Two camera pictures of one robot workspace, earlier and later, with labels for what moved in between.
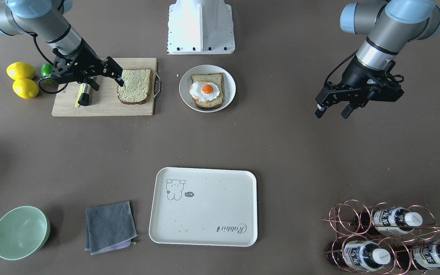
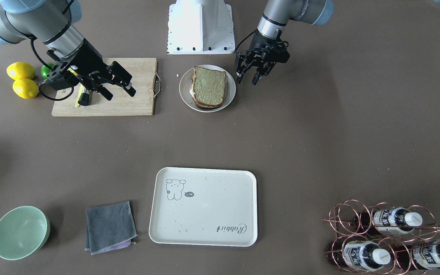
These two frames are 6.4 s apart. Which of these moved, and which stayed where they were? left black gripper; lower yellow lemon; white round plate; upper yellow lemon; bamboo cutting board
Moved: left black gripper
Stayed: bamboo cutting board; lower yellow lemon; white round plate; upper yellow lemon
